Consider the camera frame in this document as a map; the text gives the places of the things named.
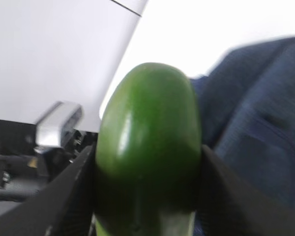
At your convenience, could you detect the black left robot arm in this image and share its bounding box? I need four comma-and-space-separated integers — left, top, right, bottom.
0, 120, 98, 202

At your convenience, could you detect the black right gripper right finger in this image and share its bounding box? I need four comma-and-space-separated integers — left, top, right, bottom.
197, 145, 295, 236

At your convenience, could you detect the green cucumber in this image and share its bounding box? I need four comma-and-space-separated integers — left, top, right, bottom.
94, 62, 201, 236

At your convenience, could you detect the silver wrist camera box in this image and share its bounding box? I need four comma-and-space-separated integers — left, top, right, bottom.
34, 101, 83, 154

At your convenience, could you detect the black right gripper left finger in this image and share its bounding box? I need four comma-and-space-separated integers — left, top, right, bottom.
0, 146, 94, 236

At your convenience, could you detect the dark blue lunch bag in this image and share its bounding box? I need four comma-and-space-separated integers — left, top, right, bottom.
191, 37, 295, 209

